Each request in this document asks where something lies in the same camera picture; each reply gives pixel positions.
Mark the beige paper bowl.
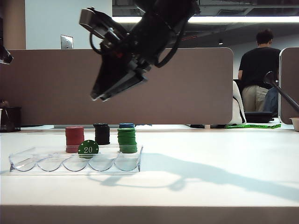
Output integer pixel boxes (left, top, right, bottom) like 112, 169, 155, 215
289, 117, 299, 132

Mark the metal wall switch plate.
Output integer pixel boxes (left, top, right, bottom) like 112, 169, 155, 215
60, 35, 74, 50

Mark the green tape strip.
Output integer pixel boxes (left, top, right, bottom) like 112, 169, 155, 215
225, 124, 282, 129

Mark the black desk tray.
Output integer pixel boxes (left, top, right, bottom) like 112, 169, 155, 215
245, 111, 274, 123

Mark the green poker chip marked 20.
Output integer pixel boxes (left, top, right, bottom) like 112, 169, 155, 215
78, 139, 100, 160

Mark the red poker chip stack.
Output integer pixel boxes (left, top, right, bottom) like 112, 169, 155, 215
65, 126, 85, 154

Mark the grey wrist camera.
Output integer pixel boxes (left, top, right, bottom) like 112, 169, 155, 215
78, 7, 117, 40

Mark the wide brown desk partition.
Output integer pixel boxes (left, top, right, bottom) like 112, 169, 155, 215
0, 48, 234, 126

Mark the black long-handled spoon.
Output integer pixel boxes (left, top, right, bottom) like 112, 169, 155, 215
263, 71, 299, 109

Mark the seated person in blue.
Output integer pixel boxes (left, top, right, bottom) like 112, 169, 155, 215
263, 87, 280, 112

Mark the long ceiling light strip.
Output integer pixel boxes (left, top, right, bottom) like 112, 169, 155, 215
112, 16, 299, 23

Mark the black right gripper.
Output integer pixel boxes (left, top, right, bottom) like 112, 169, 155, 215
90, 25, 164, 103

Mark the narrow brown desk partition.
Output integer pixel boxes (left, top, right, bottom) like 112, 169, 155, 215
279, 47, 299, 125

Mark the green poker chip stack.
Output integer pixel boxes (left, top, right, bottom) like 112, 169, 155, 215
117, 127, 138, 154

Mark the black camera cable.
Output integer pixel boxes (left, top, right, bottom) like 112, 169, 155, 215
89, 31, 105, 55

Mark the standing person in black shirt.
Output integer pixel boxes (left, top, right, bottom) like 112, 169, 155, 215
238, 28, 282, 112

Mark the clear plastic chip tray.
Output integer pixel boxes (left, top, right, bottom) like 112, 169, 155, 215
8, 145, 143, 173

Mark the black poker chip stack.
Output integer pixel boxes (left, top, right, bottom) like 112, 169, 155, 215
93, 123, 110, 146

